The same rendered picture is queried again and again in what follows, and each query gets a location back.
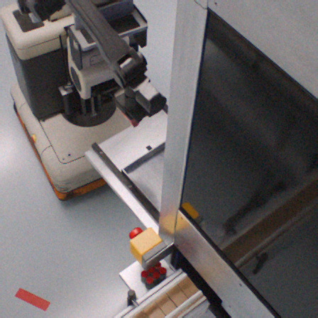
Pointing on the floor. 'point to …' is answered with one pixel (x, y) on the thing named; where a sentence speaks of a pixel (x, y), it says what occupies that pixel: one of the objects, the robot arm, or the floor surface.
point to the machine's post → (182, 111)
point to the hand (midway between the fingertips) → (135, 124)
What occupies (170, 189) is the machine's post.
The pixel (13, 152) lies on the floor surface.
